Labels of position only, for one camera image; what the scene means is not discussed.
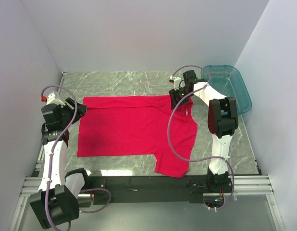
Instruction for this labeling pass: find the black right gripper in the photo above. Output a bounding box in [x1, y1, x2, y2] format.
[168, 86, 192, 110]

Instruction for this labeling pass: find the red t shirt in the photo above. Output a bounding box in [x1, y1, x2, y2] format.
[77, 95, 198, 178]

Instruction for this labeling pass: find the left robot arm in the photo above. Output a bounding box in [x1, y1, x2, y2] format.
[29, 92, 91, 230]

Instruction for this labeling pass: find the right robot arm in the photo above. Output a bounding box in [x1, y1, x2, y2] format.
[167, 70, 238, 192]

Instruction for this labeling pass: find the teal plastic bin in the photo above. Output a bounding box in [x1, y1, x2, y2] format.
[204, 65, 252, 115]

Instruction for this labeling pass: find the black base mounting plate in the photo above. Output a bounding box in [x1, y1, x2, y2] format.
[62, 175, 235, 205]

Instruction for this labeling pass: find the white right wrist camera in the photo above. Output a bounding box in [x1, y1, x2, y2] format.
[169, 76, 185, 90]

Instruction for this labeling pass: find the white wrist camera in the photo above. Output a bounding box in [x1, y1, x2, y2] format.
[169, 76, 185, 90]
[41, 91, 65, 105]

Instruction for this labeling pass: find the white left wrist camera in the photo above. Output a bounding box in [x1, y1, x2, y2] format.
[41, 91, 65, 105]

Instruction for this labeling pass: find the aluminium frame rail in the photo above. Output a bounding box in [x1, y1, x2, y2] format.
[20, 175, 274, 197]

